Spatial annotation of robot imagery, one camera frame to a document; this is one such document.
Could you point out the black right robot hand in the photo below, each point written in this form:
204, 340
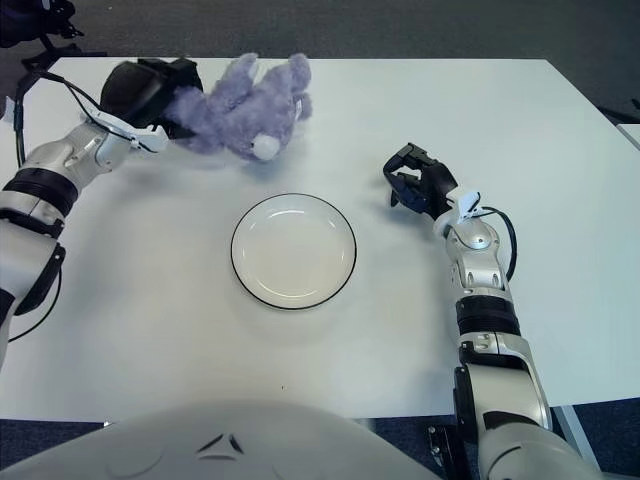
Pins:
432, 187

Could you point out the black office chair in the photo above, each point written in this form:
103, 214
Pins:
10, 30

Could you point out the white side table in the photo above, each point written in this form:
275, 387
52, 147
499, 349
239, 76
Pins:
631, 135

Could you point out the purple plush bunny doll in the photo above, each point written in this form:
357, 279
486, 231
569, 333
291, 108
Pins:
240, 115

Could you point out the black metal bracket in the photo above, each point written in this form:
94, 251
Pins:
442, 445

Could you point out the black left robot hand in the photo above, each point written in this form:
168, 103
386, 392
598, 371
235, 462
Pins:
135, 92

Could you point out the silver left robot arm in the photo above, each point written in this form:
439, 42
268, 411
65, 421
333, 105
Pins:
55, 160

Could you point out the grey robot torso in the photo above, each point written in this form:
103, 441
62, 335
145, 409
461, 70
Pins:
250, 445

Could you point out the white plate with black rim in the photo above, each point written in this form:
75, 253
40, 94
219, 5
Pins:
294, 252

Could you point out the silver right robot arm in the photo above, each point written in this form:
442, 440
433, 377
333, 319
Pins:
480, 270

